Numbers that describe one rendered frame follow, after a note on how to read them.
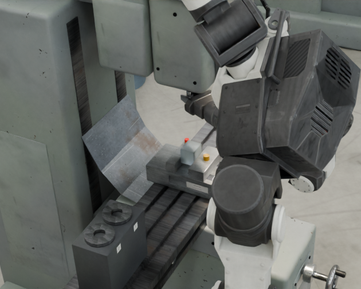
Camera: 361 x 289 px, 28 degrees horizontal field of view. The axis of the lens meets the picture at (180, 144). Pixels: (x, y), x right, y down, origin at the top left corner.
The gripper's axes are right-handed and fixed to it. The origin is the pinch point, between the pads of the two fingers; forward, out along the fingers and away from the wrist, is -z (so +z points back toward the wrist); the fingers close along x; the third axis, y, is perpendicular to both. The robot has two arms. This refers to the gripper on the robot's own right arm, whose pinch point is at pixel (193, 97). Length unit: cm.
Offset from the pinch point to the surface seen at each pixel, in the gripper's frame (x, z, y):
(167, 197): 15.4, 3.4, 32.8
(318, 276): -20, 44, 62
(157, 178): 13.6, -4.9, 30.3
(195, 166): 5.7, 7.0, 21.9
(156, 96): -102, -176, 122
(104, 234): 52, 24, 14
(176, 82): 9.3, 3.9, -11.1
